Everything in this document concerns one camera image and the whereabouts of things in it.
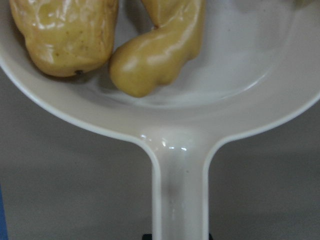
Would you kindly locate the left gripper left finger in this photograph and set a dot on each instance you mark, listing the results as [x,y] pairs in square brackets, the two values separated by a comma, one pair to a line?
[147,236]

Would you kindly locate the tan toy ginger root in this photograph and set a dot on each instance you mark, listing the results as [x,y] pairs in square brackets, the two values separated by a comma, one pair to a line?
[156,58]

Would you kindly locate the brown toy potato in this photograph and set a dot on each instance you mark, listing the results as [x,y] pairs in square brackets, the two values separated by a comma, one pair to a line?
[65,38]

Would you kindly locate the beige plastic dustpan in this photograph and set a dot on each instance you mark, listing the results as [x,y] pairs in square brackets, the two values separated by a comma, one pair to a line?
[258,67]

